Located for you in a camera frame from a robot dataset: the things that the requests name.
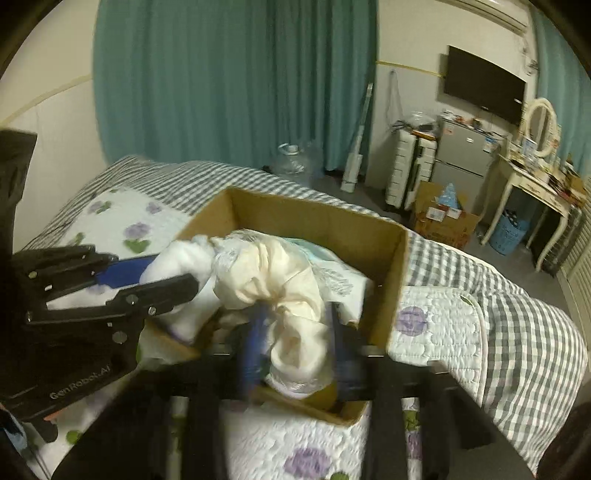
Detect small white sock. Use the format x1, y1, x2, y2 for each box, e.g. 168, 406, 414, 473
139, 235, 221, 345

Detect cream lace scrunchie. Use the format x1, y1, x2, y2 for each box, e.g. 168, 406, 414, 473
211, 230, 332, 399

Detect cotton towel plastic pack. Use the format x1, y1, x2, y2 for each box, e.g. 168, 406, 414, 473
287, 238, 374, 324

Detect grey checked blanket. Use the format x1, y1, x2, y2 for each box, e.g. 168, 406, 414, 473
30, 156, 588, 479

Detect floral quilted bedspread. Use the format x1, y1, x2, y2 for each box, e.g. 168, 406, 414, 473
27, 188, 488, 480

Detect brown cardboard box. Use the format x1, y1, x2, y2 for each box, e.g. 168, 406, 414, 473
140, 187, 410, 425

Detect clear water jug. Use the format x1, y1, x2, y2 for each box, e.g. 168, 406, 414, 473
270, 142, 322, 187

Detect open cardboard floor box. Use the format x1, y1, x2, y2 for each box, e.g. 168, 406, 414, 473
410, 181, 480, 250

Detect blue laundry basket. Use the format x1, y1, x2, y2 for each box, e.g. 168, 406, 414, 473
489, 212, 530, 256

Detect teal window curtain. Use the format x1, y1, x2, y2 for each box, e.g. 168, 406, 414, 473
92, 1, 378, 171

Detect white dressing table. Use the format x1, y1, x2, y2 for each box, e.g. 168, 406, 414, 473
480, 154, 570, 272

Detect white suitcase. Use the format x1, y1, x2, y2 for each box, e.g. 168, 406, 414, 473
385, 129, 437, 211

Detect silver small refrigerator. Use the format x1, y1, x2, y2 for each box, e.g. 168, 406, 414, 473
431, 119, 493, 210

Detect white oval vanity mirror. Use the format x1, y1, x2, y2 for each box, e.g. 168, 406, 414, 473
520, 98, 561, 160

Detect teal right curtain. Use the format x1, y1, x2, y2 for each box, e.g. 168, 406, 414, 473
531, 8, 591, 177

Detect white air conditioner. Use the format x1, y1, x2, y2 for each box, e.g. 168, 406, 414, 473
448, 0, 529, 35

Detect black wall television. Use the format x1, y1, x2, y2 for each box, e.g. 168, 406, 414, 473
443, 46, 526, 126

